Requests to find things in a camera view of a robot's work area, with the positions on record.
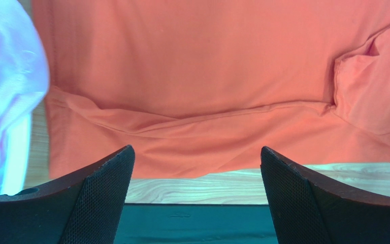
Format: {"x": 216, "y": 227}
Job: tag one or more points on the orange t-shirt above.
{"x": 199, "y": 87}

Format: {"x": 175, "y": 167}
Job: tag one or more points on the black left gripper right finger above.
{"x": 309, "y": 207}

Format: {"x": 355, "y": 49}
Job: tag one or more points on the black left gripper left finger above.
{"x": 81, "y": 207}

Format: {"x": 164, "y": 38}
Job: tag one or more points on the white laundry basket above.
{"x": 13, "y": 165}

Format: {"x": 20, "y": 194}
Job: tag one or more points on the pink t-shirt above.
{"x": 24, "y": 75}

